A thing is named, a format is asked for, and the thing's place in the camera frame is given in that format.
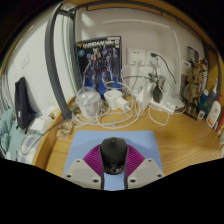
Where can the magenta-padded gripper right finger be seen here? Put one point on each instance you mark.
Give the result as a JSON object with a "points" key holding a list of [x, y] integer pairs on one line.
{"points": [[146, 171]]}

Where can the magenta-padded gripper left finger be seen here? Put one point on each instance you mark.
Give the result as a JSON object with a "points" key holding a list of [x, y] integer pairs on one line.
{"points": [[80, 171]]}

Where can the black computer mouse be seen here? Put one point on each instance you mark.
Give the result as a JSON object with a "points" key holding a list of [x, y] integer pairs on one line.
{"points": [[114, 153]]}

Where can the light blue mouse pad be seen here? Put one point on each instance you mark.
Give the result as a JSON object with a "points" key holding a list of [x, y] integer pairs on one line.
{"points": [[83, 140]]}

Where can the white tissue box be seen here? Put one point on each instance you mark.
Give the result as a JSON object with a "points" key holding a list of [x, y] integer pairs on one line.
{"points": [[40, 124]]}

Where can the white power strip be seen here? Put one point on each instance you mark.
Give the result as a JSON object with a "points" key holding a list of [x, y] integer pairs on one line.
{"points": [[163, 106]]}

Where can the clear plastic container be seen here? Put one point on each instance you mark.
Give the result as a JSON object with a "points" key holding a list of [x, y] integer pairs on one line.
{"points": [[88, 103]]}

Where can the small white desk clock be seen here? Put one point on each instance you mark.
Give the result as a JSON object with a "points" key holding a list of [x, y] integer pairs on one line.
{"points": [[200, 115]]}

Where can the teal bedding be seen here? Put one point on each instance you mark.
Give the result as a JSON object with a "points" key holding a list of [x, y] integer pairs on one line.
{"points": [[10, 136]]}

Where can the black power adapter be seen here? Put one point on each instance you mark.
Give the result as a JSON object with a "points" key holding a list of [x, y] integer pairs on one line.
{"points": [[157, 94]]}

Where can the white charger block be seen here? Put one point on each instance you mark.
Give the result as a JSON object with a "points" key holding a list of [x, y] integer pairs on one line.
{"points": [[113, 98]]}

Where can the dark hanging backpack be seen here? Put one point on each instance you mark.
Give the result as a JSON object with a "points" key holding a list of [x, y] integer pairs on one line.
{"points": [[23, 103]]}

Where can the metal cup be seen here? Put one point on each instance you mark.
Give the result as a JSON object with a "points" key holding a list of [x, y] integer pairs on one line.
{"points": [[157, 80]]}

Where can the golden robot figure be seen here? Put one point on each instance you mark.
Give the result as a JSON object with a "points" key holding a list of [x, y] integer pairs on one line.
{"points": [[195, 90]]}

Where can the blue spray bottle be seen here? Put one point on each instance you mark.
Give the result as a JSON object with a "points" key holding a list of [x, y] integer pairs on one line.
{"points": [[210, 96]]}

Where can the blue robot model kit box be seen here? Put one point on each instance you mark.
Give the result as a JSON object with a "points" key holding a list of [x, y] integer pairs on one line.
{"points": [[100, 63]]}

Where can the white curtain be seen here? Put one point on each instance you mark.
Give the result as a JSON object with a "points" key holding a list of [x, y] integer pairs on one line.
{"points": [[4, 90]]}

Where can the colourful print box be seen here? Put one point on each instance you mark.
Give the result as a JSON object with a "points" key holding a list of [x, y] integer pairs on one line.
{"points": [[193, 53]]}

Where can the dark grey metal frame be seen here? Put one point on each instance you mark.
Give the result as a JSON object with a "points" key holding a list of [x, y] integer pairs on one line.
{"points": [[55, 66]]}

